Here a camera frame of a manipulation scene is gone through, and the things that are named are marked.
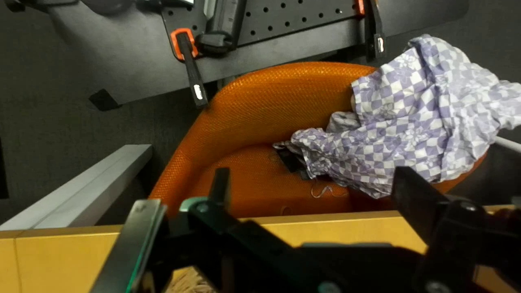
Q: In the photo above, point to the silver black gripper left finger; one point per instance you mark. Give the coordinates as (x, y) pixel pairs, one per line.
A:
(133, 245)

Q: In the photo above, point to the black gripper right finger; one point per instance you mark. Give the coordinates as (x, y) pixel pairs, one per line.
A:
(429, 217)

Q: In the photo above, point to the purple white checked clothing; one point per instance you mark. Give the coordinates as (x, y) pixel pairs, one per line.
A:
(424, 120)

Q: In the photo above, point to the grey metal beam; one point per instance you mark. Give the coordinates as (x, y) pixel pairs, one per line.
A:
(82, 190)

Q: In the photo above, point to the orange fabric chair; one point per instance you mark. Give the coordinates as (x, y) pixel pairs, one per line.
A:
(261, 120)

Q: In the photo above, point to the grey mounting plate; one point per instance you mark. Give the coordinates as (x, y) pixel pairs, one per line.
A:
(136, 59)

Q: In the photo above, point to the orange black bar clamp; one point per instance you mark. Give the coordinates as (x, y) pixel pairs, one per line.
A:
(190, 59)
(375, 33)

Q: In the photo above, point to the black perforated plate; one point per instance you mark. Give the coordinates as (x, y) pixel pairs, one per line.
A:
(294, 17)

